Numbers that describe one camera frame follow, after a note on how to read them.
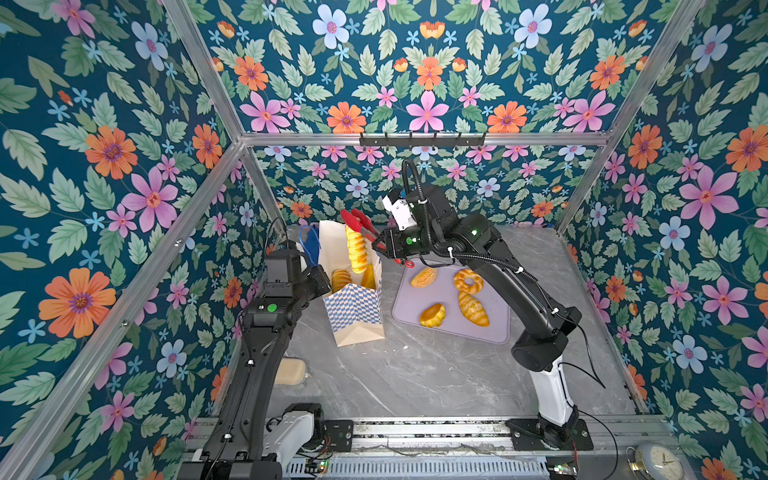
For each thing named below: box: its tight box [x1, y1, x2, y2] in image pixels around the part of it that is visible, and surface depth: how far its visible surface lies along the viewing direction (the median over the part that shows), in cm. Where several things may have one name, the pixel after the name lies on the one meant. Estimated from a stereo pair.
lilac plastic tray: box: [392, 258, 511, 345], surface depth 97 cm
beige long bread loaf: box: [274, 356, 307, 385], surface depth 82 cm
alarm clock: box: [626, 442, 687, 480], surface depth 69 cm
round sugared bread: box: [410, 267, 438, 288], surface depth 101 cm
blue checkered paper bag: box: [318, 220, 385, 347], surface depth 81 cm
